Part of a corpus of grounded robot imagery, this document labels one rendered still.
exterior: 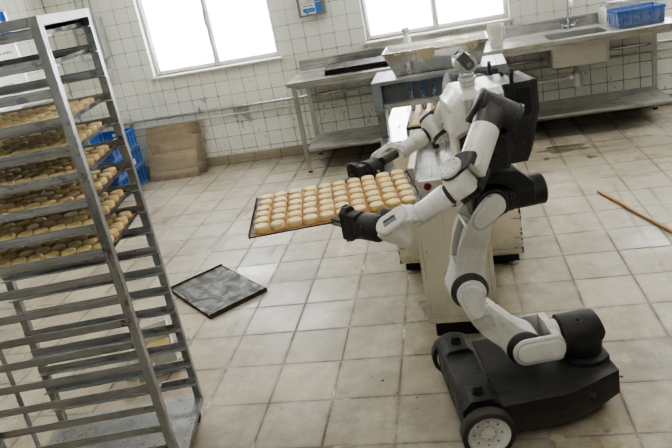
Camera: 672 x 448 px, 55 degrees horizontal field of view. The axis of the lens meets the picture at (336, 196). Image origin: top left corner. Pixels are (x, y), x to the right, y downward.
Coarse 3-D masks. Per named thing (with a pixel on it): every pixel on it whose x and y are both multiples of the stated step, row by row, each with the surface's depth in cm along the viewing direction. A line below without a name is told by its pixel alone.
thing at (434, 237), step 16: (432, 144) 341; (448, 144) 336; (432, 160) 315; (416, 176) 297; (432, 176) 293; (432, 224) 299; (448, 224) 298; (432, 240) 302; (448, 240) 301; (432, 256) 305; (448, 256) 304; (432, 272) 308; (432, 288) 311; (432, 304) 314; (448, 304) 313; (432, 320) 317; (448, 320) 316; (464, 320) 314
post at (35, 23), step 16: (32, 16) 188; (32, 32) 189; (48, 48) 192; (48, 64) 192; (48, 80) 194; (64, 96) 197; (64, 112) 197; (64, 128) 199; (80, 144) 203; (80, 160) 202; (80, 176) 204; (96, 192) 208; (96, 208) 207; (96, 224) 209; (112, 256) 213; (112, 272) 215; (128, 304) 219; (128, 320) 221; (144, 352) 225; (144, 368) 227; (160, 400) 232; (160, 416) 234
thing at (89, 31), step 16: (96, 64) 237; (112, 96) 241; (112, 112) 243; (128, 144) 250; (128, 160) 249; (128, 176) 251; (144, 224) 258; (160, 256) 264; (176, 320) 272; (176, 336) 275; (192, 368) 280
